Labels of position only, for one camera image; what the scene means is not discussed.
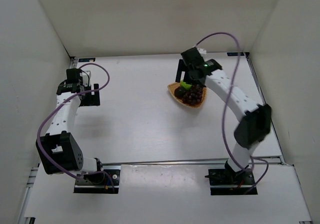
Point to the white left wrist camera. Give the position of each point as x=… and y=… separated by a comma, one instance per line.
x=86, y=76

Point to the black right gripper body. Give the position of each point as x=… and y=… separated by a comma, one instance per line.
x=180, y=70

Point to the green fake fruit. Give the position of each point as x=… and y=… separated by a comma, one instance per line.
x=185, y=85

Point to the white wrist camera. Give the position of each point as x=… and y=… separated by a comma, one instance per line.
x=86, y=76
x=202, y=51

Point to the left aluminium frame rail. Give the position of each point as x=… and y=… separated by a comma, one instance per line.
x=23, y=218

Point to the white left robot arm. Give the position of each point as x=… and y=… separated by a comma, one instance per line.
x=58, y=146

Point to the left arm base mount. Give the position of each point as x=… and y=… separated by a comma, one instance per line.
x=100, y=183

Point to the dark purple fake fruit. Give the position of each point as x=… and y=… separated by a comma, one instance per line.
x=179, y=92

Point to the blue label sticker right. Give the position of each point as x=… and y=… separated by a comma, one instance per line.
x=234, y=54

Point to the blue label sticker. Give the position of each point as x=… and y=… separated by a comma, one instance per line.
x=234, y=54
x=84, y=60

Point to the front aluminium frame rail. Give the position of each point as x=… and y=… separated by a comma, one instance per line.
x=270, y=160

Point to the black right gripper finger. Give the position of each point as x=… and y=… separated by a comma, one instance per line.
x=191, y=77
x=181, y=68

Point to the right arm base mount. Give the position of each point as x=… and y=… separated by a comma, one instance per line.
x=225, y=181

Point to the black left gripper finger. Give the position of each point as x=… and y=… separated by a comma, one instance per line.
x=96, y=89
x=91, y=99

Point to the dark red fake grapes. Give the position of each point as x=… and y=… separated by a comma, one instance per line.
x=193, y=96

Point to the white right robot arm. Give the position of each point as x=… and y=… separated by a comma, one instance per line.
x=254, y=119

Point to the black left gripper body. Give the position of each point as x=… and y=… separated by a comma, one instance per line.
x=91, y=97

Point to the blue label sticker left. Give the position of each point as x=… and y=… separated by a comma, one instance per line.
x=84, y=60

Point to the orange woven fruit basket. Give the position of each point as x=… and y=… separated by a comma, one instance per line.
x=173, y=86

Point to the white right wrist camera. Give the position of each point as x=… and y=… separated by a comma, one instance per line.
x=202, y=51

